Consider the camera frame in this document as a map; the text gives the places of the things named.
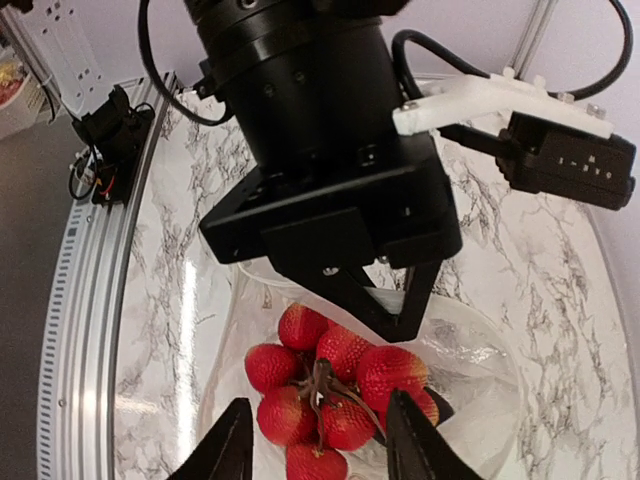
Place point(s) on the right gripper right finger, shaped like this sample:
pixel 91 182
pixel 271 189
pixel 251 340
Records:
pixel 415 449

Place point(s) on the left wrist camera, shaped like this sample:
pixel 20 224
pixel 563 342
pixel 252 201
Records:
pixel 541 144

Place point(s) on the left aluminium frame post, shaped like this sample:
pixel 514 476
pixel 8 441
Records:
pixel 532 36

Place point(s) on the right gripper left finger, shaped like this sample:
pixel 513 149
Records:
pixel 226 451

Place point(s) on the front aluminium rail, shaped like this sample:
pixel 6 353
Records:
pixel 76 384

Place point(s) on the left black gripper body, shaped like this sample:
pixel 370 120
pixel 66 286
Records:
pixel 313 89

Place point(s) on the bunch of red strawberries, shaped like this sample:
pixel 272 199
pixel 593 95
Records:
pixel 326 391

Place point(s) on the clear zip top bag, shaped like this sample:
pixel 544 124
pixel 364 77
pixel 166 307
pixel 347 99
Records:
pixel 469 365

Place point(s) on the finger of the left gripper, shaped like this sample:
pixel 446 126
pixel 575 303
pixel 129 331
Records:
pixel 360 290

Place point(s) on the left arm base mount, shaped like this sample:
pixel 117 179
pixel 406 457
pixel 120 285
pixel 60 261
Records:
pixel 115 136

